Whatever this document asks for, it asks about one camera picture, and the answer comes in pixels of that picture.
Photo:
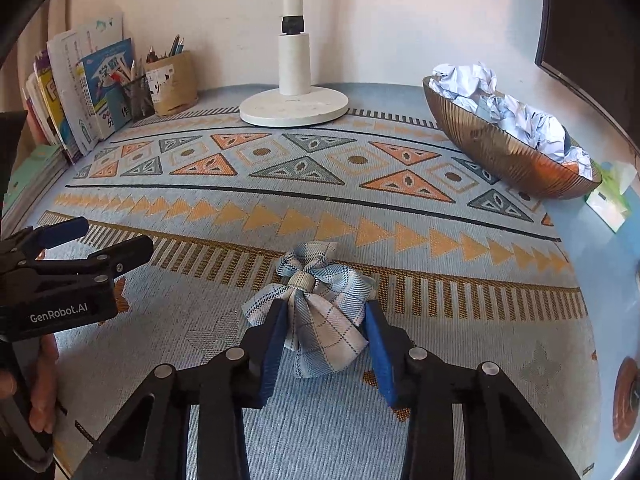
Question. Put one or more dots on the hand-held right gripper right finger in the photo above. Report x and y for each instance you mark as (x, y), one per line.
(380, 355)

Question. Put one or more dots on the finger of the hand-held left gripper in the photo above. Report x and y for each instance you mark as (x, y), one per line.
(65, 232)
(125, 255)

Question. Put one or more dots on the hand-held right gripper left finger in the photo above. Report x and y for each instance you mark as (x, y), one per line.
(275, 355)

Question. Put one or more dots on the blue plaid fabric bow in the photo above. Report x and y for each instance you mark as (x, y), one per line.
(320, 320)

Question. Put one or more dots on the brown ribbed glass bowl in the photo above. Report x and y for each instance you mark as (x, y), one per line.
(500, 150)

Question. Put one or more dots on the pile of papers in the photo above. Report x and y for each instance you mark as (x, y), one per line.
(525, 120)

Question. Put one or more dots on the person's left hand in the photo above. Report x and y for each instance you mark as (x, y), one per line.
(45, 385)

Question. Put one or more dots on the green notebook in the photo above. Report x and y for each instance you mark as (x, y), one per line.
(30, 180)

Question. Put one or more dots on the yellow cover book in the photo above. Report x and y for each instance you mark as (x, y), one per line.
(47, 105)

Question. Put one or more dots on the black mesh pen holder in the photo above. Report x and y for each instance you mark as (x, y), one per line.
(137, 100)

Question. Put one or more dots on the bunch of pens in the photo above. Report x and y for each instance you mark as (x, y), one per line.
(127, 72)
(170, 47)

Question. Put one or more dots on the patterned woven table mat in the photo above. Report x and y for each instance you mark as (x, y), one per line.
(300, 185)

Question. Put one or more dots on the stack of books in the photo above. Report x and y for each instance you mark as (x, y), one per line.
(75, 60)

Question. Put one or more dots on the bamboo pen holder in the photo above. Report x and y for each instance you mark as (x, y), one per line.
(175, 87)

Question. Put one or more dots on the white desk lamp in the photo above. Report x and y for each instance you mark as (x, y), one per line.
(292, 70)

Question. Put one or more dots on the brown round object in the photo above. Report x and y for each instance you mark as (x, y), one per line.
(627, 400)

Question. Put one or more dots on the green tissue pack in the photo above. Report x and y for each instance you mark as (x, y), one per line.
(612, 195)

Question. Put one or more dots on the black flat screen television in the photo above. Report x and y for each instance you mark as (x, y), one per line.
(590, 35)

